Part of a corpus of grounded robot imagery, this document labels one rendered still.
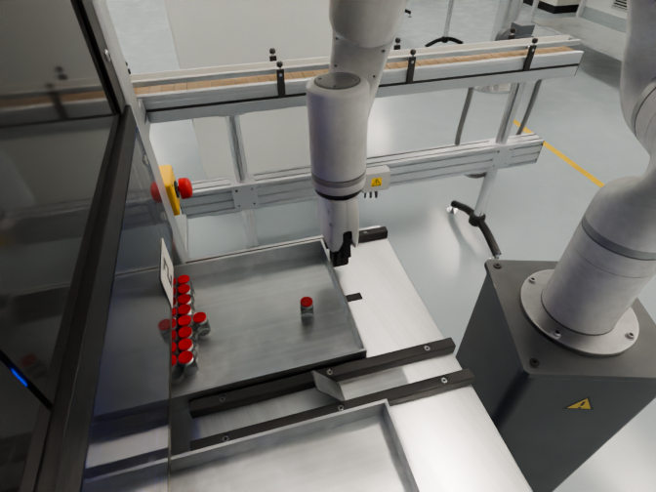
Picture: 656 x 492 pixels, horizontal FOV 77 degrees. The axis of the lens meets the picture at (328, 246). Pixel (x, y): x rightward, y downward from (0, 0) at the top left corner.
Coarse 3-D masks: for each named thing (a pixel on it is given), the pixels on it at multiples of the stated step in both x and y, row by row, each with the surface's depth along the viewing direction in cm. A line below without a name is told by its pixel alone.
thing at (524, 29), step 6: (516, 24) 174; (522, 24) 173; (528, 24) 173; (534, 24) 173; (504, 30) 183; (510, 30) 179; (516, 30) 175; (522, 30) 173; (528, 30) 174; (498, 36) 185; (504, 36) 181; (516, 36) 176; (522, 36) 174; (528, 36) 173
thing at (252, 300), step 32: (256, 256) 77; (288, 256) 79; (320, 256) 80; (224, 288) 74; (256, 288) 74; (288, 288) 74; (320, 288) 74; (224, 320) 69; (256, 320) 69; (288, 320) 69; (320, 320) 69; (352, 320) 65; (224, 352) 64; (256, 352) 64; (288, 352) 64; (320, 352) 64; (352, 352) 60; (192, 384) 60; (224, 384) 57; (256, 384) 59
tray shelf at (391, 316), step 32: (352, 256) 81; (384, 256) 81; (352, 288) 74; (384, 288) 74; (384, 320) 69; (416, 320) 69; (384, 352) 64; (224, 416) 57; (256, 416) 57; (416, 416) 57; (448, 416) 57; (480, 416) 57; (416, 448) 54; (448, 448) 54; (480, 448) 54; (448, 480) 51; (480, 480) 51; (512, 480) 51
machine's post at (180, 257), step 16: (96, 0) 47; (112, 32) 52; (112, 48) 50; (128, 80) 56; (128, 96) 54; (144, 128) 62; (144, 144) 59; (160, 176) 67; (160, 192) 65; (176, 224) 74; (176, 240) 72; (176, 256) 73
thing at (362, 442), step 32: (352, 416) 55; (384, 416) 56; (224, 448) 51; (256, 448) 53; (288, 448) 54; (320, 448) 54; (352, 448) 54; (384, 448) 54; (192, 480) 51; (224, 480) 51; (256, 480) 51; (288, 480) 51; (320, 480) 51; (352, 480) 51; (384, 480) 51; (416, 480) 48
